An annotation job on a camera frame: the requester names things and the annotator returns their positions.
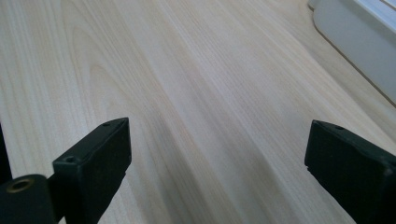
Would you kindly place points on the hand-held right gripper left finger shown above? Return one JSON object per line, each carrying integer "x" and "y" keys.
{"x": 93, "y": 161}

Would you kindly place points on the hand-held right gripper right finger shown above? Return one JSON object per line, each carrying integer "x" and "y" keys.
{"x": 351, "y": 168}

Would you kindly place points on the white plastic tray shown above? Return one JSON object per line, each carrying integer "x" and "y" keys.
{"x": 361, "y": 40}

